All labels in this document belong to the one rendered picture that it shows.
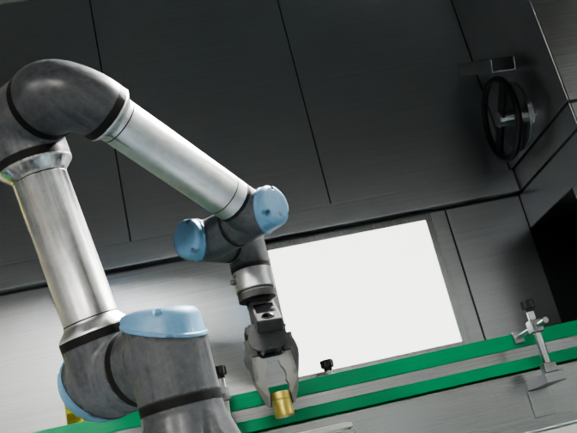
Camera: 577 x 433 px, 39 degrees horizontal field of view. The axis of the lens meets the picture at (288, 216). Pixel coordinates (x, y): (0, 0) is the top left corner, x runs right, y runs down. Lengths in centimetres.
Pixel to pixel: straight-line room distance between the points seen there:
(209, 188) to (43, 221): 26
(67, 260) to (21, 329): 74
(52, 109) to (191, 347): 40
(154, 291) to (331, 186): 52
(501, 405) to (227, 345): 61
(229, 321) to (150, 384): 79
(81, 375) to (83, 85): 42
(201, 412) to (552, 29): 122
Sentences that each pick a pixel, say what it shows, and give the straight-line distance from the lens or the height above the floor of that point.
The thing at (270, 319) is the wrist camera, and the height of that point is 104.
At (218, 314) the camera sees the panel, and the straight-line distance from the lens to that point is 190.
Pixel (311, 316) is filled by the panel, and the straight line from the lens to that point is 191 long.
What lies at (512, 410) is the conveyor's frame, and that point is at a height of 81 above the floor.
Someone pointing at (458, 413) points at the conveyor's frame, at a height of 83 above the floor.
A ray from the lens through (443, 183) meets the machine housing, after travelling 208.
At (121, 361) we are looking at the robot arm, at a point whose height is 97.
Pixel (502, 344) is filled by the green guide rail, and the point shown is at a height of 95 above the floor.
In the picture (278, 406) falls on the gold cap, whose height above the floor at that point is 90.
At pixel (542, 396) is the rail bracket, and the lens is 179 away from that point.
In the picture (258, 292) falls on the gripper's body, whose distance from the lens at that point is 150.
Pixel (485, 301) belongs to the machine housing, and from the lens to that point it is 203.
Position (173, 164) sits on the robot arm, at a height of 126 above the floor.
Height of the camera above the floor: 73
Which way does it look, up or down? 19 degrees up
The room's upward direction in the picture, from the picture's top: 14 degrees counter-clockwise
